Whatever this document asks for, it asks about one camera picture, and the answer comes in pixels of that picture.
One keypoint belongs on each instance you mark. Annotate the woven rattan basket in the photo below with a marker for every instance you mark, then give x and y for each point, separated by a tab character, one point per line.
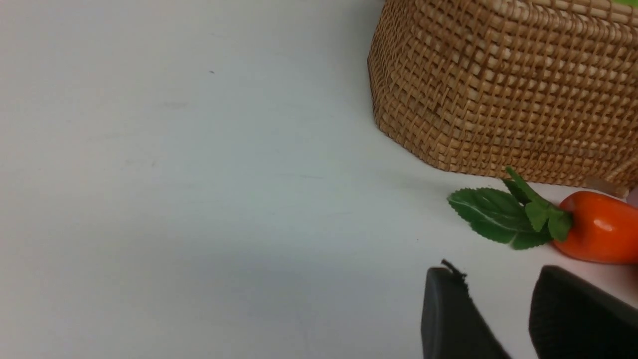
548	87

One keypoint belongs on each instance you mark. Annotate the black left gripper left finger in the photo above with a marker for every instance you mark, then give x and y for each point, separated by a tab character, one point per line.
451	325

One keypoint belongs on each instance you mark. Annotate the orange carrot with green leaves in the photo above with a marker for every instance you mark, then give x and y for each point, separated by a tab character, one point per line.
586	225

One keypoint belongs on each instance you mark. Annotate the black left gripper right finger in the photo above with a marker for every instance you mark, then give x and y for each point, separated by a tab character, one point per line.
570	318

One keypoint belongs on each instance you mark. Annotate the pink foam cube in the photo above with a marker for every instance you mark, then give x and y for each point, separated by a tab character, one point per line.
632	197

